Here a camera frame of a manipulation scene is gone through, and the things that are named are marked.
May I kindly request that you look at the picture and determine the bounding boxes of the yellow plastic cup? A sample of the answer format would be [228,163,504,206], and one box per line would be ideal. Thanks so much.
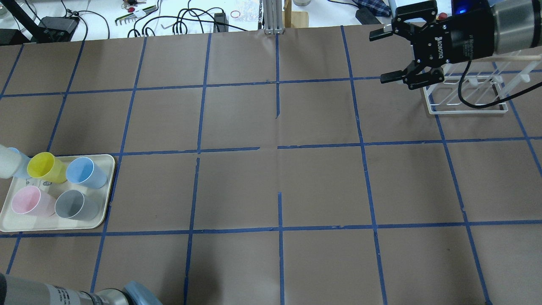
[27,152,67,184]

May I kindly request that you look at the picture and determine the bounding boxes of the white wire cup rack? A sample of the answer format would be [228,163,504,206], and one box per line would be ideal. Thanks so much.
[423,48,541,115]

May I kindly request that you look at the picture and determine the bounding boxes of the black power adapter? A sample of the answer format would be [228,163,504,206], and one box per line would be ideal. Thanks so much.
[213,12,228,33]

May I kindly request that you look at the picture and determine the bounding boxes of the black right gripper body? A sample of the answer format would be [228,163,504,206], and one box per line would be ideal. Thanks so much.
[413,11,495,68]

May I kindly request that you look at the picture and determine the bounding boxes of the wooden mug tree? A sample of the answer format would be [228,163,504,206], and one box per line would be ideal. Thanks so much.
[282,0,311,28]

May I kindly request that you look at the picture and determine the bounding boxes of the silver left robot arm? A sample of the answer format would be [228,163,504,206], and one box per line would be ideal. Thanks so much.
[0,274,161,305]

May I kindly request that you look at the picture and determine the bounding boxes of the dark checkered pouch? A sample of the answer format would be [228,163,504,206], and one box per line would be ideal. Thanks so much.
[352,0,392,17]

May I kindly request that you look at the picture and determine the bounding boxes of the grey plastic cup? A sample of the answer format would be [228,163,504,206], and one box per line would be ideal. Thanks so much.
[55,190,100,221]

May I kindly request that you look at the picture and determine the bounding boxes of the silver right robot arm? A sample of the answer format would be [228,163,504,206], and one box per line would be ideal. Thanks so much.
[368,0,541,89]

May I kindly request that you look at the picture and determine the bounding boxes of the hex key set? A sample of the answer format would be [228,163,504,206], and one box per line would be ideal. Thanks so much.
[114,5,159,26]

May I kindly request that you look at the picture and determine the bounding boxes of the aluminium frame post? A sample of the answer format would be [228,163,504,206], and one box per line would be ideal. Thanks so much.
[260,0,284,35]

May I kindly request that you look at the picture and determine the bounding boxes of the light blue plastic cup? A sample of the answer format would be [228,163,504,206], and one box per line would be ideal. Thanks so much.
[8,147,31,179]

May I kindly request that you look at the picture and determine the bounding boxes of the black device box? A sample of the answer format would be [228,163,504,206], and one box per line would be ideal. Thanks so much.
[38,16,80,42]

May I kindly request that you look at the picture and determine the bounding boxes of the white plastic tray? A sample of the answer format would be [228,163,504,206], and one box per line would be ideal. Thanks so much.
[0,154,116,233]

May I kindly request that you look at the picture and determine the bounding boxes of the pink plastic cup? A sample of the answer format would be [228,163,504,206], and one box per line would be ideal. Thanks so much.
[11,186,56,217]

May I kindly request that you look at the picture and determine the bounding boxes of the white plastic cup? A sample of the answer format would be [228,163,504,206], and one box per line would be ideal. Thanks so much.
[0,144,22,178]

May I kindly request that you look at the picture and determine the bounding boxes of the black cable bundle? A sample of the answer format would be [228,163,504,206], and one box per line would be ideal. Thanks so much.
[127,8,248,38]

